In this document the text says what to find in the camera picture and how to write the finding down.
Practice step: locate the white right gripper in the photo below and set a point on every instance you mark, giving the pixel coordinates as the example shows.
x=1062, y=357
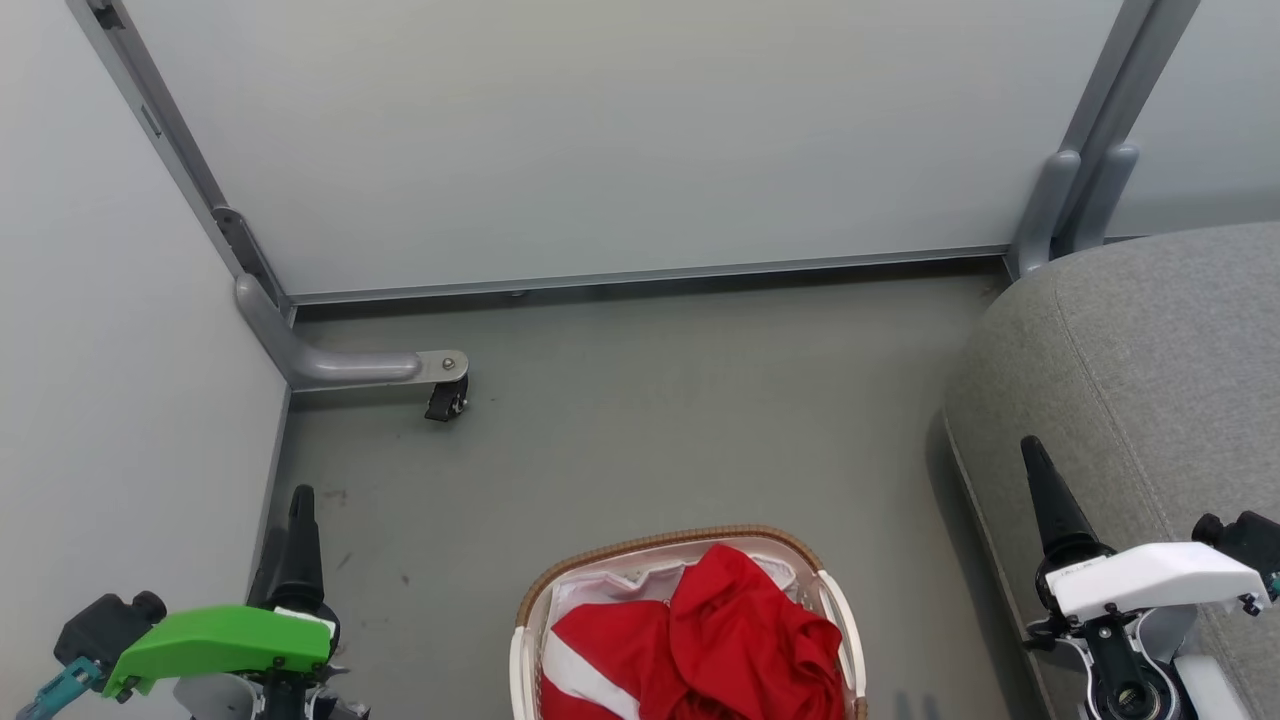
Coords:
x=1150, y=578

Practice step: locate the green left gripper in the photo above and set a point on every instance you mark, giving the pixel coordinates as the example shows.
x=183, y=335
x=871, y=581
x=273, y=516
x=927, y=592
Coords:
x=220, y=640

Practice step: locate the red cloth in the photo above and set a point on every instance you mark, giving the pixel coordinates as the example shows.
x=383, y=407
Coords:
x=730, y=650

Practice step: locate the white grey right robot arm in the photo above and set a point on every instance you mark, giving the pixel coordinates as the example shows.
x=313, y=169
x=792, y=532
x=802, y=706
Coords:
x=1190, y=680

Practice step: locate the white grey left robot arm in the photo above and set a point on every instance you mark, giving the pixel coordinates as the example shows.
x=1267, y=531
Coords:
x=215, y=700

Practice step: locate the grey fabric sofa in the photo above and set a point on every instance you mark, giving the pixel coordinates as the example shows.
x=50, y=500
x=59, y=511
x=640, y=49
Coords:
x=1130, y=400

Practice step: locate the long grey partition foot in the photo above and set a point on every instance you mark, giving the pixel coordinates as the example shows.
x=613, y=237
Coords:
x=330, y=368

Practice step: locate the black caster wheel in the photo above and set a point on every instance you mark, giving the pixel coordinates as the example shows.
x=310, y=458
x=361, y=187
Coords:
x=447, y=400

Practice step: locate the white woven-rim laundry basket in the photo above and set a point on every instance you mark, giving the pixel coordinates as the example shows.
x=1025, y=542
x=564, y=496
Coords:
x=835, y=620

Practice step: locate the short grey partition foot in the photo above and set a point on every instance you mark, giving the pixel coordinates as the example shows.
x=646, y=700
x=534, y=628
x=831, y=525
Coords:
x=1045, y=210
x=1105, y=195

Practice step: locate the white fabric basket liner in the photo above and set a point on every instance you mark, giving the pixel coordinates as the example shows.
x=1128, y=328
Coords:
x=610, y=585

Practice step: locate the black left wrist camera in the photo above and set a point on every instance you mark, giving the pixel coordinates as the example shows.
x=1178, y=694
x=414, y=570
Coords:
x=105, y=630

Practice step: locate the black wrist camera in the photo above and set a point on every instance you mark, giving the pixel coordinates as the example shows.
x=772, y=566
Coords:
x=1250, y=540
x=105, y=630

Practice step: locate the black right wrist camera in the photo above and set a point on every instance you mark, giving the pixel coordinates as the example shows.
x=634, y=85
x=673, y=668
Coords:
x=1250, y=540

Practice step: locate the plain grey partition post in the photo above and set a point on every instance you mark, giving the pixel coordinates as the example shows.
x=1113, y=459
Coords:
x=1130, y=80

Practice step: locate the grey partition post with hinges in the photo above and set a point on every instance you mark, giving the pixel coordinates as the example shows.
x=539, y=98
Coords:
x=170, y=140

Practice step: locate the grey partition bottom rail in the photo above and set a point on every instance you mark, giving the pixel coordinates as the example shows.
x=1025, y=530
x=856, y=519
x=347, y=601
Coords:
x=650, y=272

